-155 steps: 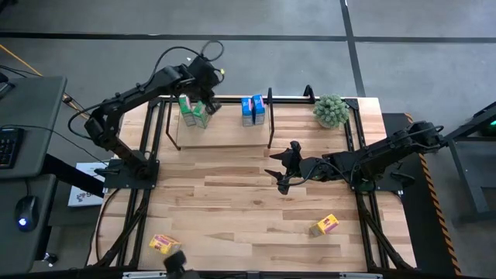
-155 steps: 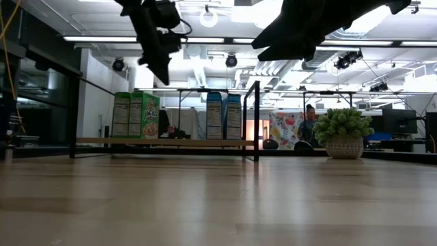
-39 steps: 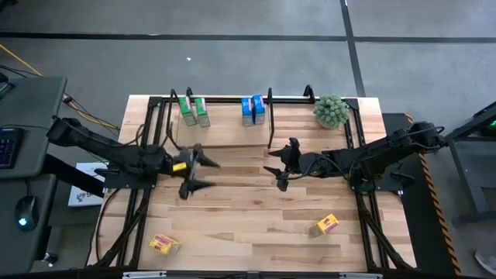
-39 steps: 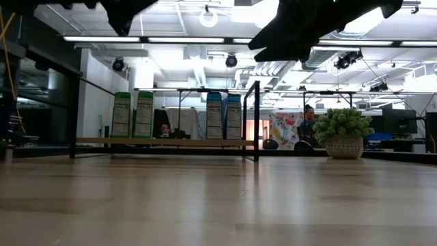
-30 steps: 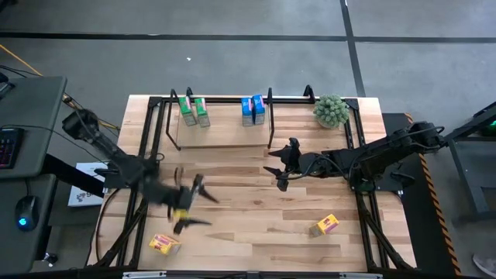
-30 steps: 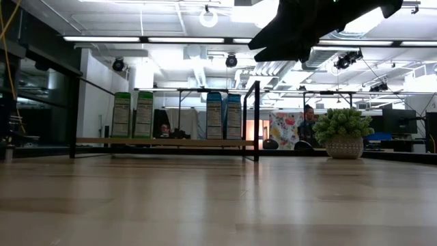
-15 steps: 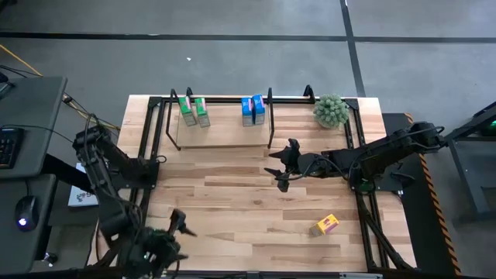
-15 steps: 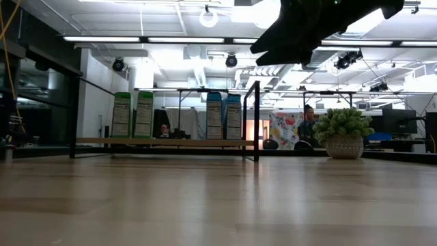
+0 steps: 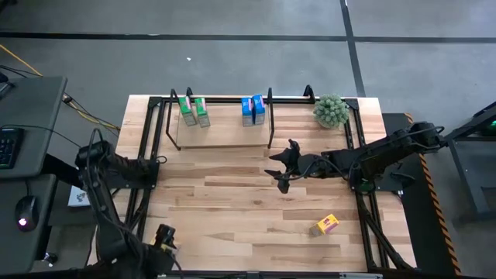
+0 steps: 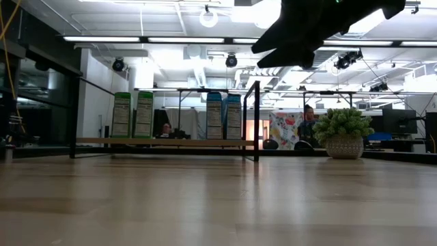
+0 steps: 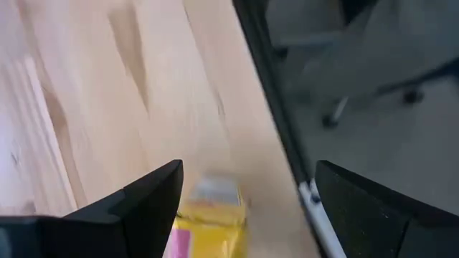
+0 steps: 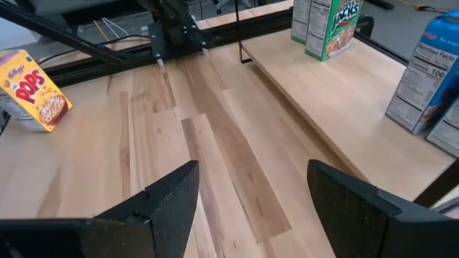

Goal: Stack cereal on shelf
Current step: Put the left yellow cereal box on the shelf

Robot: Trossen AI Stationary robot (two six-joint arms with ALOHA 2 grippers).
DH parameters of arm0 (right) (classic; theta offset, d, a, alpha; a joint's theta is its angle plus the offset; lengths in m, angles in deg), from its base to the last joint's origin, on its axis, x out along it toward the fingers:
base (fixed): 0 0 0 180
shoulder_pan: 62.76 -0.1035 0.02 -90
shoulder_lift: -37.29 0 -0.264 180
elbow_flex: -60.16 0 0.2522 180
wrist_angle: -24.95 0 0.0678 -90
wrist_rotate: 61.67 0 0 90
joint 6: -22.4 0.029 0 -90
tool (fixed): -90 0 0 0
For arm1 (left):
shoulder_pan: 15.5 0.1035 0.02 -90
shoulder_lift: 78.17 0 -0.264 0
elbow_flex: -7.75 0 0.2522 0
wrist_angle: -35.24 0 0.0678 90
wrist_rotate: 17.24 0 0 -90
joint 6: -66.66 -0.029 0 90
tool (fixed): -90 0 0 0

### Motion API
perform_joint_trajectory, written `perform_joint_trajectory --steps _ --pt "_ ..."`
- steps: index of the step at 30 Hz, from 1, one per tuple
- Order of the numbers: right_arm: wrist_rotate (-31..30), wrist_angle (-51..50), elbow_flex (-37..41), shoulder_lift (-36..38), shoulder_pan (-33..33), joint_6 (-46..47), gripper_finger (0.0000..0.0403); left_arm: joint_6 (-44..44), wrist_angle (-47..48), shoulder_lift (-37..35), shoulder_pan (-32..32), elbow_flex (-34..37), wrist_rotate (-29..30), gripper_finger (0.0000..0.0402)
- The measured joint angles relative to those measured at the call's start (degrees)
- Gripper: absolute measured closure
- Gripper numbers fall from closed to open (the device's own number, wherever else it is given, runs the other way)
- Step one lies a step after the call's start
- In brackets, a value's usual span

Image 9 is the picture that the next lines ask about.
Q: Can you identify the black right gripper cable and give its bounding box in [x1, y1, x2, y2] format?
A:
[270, 154, 352, 183]

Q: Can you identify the neighbouring grey workstation table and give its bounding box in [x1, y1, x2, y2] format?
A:
[445, 101, 496, 220]

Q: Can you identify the yellow cable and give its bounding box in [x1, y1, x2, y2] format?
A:
[0, 43, 121, 131]

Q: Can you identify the green Apple Jacks box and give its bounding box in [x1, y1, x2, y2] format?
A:
[177, 95, 198, 127]
[193, 97, 212, 129]

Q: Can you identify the black-framed wooden shelf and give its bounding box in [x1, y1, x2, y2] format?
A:
[165, 84, 315, 151]

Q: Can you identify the grey keyboard desk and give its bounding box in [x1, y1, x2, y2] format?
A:
[0, 75, 67, 179]

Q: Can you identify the black metal table frame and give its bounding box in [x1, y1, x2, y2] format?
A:
[123, 95, 418, 272]

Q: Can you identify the black computer mouse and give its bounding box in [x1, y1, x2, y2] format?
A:
[14, 195, 40, 233]

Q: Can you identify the green plant in woven pot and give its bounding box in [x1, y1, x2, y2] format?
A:
[312, 93, 350, 129]

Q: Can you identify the yellow Corn Pops box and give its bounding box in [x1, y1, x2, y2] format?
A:
[308, 213, 340, 237]

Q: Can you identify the grey mouse desk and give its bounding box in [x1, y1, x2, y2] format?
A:
[0, 174, 59, 274]

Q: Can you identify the black keyboard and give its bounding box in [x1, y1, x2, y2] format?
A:
[0, 126, 25, 171]

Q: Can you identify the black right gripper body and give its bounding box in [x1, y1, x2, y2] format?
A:
[286, 153, 334, 179]

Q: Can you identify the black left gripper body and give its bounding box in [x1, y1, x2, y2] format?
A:
[143, 223, 178, 274]

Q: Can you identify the small white box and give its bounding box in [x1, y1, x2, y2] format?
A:
[67, 185, 91, 208]

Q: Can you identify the black hazard-striped floor mat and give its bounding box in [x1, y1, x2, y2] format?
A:
[381, 112, 462, 277]

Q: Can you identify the blue Rice Krispies box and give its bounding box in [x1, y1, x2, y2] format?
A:
[240, 96, 255, 128]
[251, 94, 267, 126]

